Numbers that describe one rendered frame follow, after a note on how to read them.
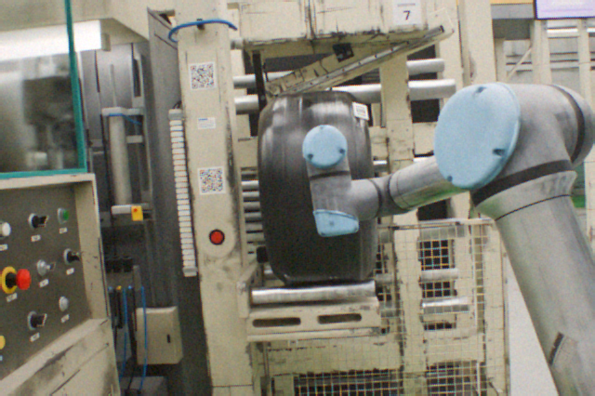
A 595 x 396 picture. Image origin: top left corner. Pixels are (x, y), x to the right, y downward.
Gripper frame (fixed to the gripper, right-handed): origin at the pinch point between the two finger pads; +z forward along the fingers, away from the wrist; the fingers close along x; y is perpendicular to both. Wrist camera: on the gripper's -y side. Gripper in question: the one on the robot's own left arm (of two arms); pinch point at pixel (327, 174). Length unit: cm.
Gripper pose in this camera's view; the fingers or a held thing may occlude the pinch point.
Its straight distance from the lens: 125.7
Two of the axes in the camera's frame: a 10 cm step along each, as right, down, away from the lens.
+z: 0.7, 0.4, 10.0
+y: -0.7, -10.0, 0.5
